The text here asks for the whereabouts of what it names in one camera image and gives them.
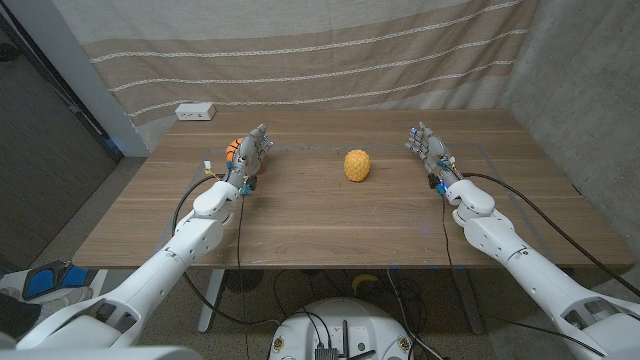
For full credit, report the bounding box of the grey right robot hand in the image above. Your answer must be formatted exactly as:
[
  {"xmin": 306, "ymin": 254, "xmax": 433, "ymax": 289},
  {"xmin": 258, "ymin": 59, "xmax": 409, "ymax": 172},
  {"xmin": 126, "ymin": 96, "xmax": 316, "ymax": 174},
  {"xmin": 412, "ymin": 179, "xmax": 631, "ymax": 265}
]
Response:
[{"xmin": 404, "ymin": 121, "xmax": 464, "ymax": 189}]

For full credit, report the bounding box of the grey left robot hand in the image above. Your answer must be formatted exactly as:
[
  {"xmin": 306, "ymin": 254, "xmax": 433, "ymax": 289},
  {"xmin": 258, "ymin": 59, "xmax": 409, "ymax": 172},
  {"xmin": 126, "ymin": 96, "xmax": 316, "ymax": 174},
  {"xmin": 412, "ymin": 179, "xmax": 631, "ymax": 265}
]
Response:
[{"xmin": 224, "ymin": 123, "xmax": 275, "ymax": 189}]

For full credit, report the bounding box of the orange mini basketball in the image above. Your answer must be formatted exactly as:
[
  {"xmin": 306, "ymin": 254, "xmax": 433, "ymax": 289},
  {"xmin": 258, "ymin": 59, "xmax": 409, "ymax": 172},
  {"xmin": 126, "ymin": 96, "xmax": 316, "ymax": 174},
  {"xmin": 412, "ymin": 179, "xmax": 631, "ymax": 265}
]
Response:
[{"xmin": 225, "ymin": 137, "xmax": 246, "ymax": 164}]

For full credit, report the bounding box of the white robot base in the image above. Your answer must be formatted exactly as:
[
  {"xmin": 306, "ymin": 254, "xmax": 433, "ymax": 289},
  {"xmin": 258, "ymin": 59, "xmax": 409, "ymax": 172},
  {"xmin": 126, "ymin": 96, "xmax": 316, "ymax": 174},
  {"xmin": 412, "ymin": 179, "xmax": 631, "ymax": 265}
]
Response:
[{"xmin": 268, "ymin": 297, "xmax": 415, "ymax": 360}]

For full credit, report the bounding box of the yellow bumpy ball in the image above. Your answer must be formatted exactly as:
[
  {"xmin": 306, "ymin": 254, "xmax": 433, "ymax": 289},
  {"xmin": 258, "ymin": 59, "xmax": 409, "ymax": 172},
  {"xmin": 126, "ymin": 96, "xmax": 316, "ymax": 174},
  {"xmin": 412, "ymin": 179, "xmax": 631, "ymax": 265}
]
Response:
[{"xmin": 343, "ymin": 149, "xmax": 372, "ymax": 183}]

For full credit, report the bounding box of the white power strip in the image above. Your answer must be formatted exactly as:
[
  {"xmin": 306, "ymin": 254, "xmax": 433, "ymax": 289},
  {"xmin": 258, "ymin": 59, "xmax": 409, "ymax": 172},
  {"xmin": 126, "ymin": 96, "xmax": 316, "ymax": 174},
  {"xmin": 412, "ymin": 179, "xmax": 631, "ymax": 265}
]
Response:
[{"xmin": 174, "ymin": 102, "xmax": 217, "ymax": 122}]

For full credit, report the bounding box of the round black floor grille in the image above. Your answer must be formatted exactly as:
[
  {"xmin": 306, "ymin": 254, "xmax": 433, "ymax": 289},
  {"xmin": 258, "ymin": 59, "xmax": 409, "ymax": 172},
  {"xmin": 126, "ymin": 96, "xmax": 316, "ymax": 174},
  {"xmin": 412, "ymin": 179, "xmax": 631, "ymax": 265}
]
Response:
[{"xmin": 223, "ymin": 268, "xmax": 265, "ymax": 294}]

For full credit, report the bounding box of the beige striped backdrop cloth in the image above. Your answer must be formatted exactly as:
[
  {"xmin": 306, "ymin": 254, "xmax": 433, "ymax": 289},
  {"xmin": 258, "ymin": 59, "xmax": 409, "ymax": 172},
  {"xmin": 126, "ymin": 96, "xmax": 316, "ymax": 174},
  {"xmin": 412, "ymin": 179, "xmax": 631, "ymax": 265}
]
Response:
[{"xmin": 52, "ymin": 0, "xmax": 542, "ymax": 152}]

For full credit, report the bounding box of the white table leg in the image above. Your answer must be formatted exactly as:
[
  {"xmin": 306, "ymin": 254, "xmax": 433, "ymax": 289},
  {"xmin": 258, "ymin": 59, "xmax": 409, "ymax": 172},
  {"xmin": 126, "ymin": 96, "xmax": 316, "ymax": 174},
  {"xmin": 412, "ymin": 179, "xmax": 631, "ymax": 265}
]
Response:
[{"xmin": 197, "ymin": 268, "xmax": 226, "ymax": 334}]

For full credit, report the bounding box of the yellow banana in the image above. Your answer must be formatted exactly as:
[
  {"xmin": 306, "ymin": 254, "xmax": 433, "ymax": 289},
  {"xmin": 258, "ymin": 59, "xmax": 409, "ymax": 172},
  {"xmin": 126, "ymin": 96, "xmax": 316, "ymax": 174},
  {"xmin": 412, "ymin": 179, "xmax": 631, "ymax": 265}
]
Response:
[{"xmin": 351, "ymin": 273, "xmax": 380, "ymax": 295}]

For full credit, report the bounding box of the grey table leg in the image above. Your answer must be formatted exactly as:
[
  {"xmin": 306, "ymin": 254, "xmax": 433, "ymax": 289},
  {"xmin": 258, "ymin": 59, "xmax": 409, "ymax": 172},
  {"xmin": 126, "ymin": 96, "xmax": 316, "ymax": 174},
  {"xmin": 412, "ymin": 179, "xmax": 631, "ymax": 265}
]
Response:
[{"xmin": 452, "ymin": 267, "xmax": 485, "ymax": 335}]

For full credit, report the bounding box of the dark door panel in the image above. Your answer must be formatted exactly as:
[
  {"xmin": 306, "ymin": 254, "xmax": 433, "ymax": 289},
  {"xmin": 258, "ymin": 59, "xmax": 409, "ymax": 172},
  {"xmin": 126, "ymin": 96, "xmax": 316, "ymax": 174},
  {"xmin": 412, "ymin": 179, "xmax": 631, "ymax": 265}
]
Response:
[{"xmin": 0, "ymin": 14, "xmax": 124, "ymax": 271}]

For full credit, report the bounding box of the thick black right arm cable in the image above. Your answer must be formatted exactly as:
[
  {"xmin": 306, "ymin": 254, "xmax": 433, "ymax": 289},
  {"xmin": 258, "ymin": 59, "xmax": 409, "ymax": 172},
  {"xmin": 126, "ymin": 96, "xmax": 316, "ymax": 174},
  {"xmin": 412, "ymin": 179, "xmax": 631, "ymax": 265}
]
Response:
[{"xmin": 459, "ymin": 171, "xmax": 640, "ymax": 299}]

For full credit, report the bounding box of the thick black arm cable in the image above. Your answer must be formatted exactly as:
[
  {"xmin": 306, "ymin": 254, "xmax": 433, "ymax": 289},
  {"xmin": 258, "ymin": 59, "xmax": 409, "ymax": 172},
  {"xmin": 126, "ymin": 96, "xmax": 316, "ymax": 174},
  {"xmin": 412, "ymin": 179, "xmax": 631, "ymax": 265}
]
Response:
[
  {"xmin": 459, "ymin": 171, "xmax": 640, "ymax": 299},
  {"xmin": 171, "ymin": 173, "xmax": 284, "ymax": 327}
]

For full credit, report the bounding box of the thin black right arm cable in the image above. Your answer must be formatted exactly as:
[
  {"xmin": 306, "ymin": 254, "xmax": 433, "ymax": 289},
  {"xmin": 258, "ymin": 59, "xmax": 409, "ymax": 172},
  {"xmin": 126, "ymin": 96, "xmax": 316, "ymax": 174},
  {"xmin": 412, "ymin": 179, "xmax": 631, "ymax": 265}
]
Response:
[{"xmin": 440, "ymin": 193, "xmax": 609, "ymax": 357}]

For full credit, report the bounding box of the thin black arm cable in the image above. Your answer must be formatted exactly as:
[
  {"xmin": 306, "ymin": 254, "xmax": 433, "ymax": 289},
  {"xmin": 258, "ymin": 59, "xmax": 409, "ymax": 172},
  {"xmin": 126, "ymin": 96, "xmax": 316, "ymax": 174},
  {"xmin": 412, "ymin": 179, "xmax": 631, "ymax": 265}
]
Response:
[
  {"xmin": 440, "ymin": 193, "xmax": 609, "ymax": 357},
  {"xmin": 235, "ymin": 192, "xmax": 251, "ymax": 360}
]

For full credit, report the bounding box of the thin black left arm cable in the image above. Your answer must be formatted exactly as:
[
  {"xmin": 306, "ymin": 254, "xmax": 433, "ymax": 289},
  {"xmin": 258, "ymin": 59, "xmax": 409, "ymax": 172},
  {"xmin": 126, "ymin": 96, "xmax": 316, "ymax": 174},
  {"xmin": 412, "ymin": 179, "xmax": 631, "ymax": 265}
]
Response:
[{"xmin": 235, "ymin": 192, "xmax": 251, "ymax": 360}]

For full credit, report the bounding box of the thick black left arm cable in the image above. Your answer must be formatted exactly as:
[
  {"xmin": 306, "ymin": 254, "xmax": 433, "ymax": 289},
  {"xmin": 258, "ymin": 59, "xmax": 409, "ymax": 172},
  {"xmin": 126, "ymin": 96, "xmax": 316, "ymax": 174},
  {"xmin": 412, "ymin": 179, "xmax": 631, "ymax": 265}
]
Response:
[{"xmin": 171, "ymin": 173, "xmax": 284, "ymax": 327}]

